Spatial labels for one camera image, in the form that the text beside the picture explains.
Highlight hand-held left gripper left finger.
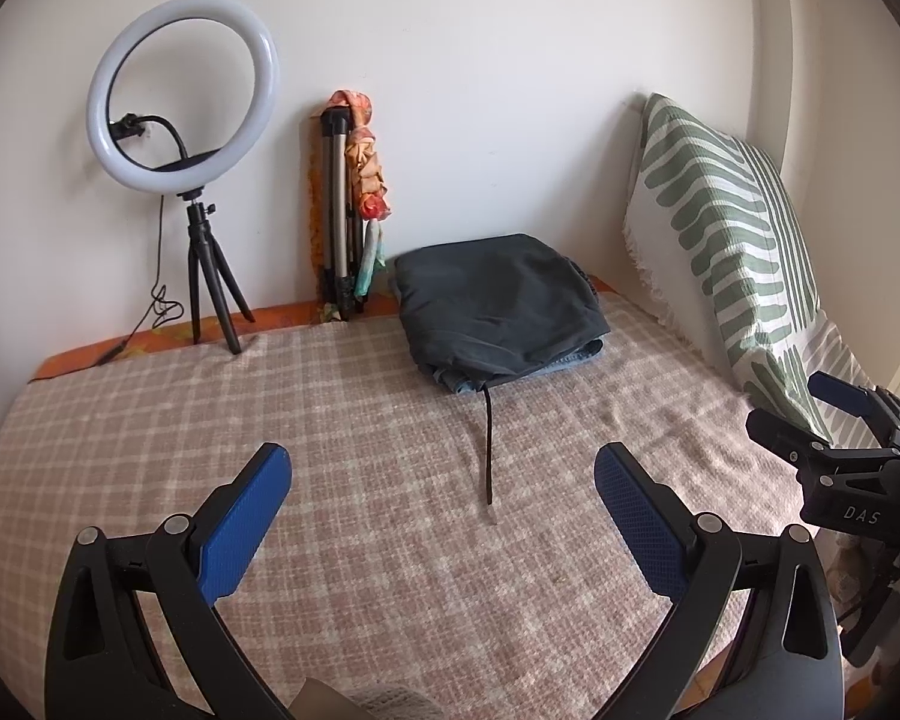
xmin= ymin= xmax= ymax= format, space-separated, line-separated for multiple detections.
xmin=43 ymin=442 xmax=293 ymax=720

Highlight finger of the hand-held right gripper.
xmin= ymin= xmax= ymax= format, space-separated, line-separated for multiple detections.
xmin=745 ymin=406 xmax=900 ymax=482
xmin=807 ymin=370 xmax=900 ymax=437

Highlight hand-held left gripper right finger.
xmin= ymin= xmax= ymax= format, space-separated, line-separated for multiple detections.
xmin=594 ymin=442 xmax=845 ymax=720

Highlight dark grey pants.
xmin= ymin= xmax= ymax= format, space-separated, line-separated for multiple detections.
xmin=392 ymin=234 xmax=613 ymax=508

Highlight beige checked blanket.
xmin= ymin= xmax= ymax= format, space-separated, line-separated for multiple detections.
xmin=0 ymin=291 xmax=871 ymax=720

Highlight light blue folded garment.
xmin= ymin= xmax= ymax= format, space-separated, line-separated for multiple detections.
xmin=418 ymin=336 xmax=610 ymax=397

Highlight orange patterned bedsheet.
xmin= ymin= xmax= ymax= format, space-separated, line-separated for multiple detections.
xmin=30 ymin=274 xmax=632 ymax=385

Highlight green striped white pillow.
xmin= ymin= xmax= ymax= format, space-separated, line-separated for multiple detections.
xmin=622 ymin=92 xmax=884 ymax=452

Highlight folded silver tripod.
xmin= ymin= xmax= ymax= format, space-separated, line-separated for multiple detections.
xmin=311 ymin=108 xmax=366 ymax=321

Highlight black ring light cable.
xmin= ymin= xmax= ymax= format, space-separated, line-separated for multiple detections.
xmin=94 ymin=193 xmax=187 ymax=368

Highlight white ring light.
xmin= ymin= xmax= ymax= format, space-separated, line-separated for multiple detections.
xmin=85 ymin=0 xmax=281 ymax=205

